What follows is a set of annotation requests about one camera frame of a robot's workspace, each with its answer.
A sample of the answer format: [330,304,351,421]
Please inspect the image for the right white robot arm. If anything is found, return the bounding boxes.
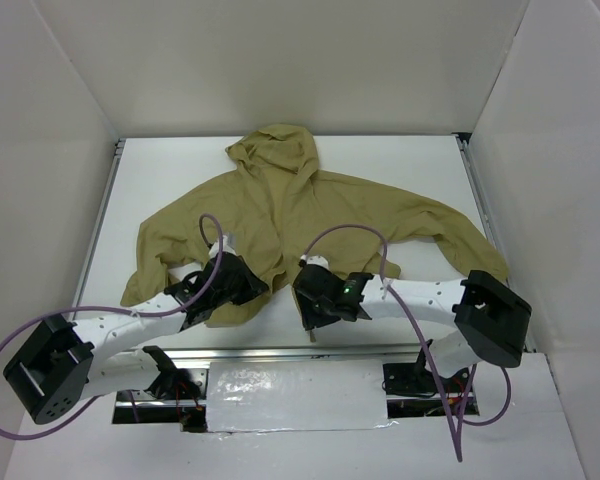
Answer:
[293,264,532,391]

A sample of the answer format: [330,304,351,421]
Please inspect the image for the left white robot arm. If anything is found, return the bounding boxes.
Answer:
[3,253,269,425]

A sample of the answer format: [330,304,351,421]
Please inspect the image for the tan hooded zip jacket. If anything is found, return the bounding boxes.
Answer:
[119,122,510,329]

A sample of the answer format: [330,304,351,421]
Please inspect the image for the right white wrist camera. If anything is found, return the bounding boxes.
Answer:
[299,254,330,270]

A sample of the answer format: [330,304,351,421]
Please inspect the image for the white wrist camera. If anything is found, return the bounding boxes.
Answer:
[209,233,237,259]
[299,254,330,270]

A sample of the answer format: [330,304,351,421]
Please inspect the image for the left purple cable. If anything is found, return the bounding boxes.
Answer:
[0,213,229,441]

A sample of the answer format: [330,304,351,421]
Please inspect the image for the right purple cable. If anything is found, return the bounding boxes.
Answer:
[303,224,512,462]

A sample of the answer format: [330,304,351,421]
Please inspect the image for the purple cable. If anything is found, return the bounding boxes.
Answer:
[0,213,229,441]
[303,224,512,462]

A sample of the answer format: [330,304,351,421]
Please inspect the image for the white foam front panel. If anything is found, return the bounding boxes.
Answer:
[206,359,390,433]

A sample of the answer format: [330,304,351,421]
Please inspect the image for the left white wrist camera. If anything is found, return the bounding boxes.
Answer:
[209,233,237,259]

